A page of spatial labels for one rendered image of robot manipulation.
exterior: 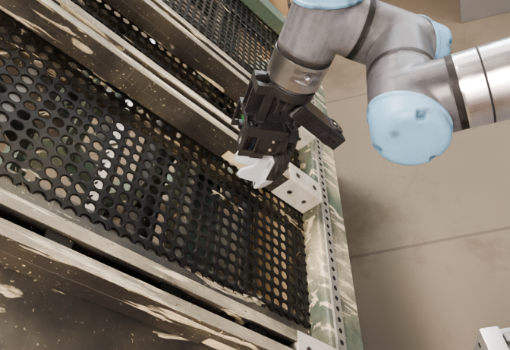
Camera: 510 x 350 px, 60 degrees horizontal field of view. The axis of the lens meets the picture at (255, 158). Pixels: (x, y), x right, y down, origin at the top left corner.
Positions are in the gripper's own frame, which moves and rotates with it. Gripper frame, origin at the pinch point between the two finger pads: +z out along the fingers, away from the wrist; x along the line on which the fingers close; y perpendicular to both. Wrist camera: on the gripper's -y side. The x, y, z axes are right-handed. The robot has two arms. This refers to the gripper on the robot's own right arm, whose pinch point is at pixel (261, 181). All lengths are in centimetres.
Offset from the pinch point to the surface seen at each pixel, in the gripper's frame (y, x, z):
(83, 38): 30.4, -33.1, -1.4
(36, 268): 32.0, 12.2, 6.9
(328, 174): -40, -37, 33
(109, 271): 22.8, 12.7, 6.8
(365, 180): -111, -98, 95
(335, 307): -26.9, 6.2, 31.9
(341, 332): -26.6, 11.7, 32.5
